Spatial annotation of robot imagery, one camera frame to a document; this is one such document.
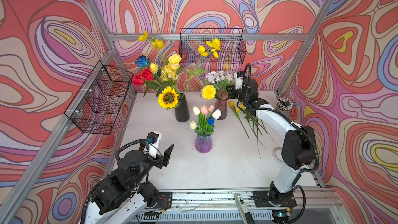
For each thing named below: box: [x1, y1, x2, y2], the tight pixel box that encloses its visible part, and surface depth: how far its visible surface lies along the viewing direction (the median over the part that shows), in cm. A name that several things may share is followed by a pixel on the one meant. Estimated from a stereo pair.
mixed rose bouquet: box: [132, 31, 188, 98], surface depth 74 cm
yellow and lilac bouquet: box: [196, 37, 235, 101], surface depth 81 cm
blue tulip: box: [207, 116, 216, 126], surface depth 69 cm
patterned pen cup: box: [275, 96, 294, 116], surface depth 92 cm
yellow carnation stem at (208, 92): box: [201, 84, 217, 101], surface depth 77 cm
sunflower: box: [157, 86, 179, 109], surface depth 66 cm
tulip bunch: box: [189, 104, 222, 136], surface depth 73 cm
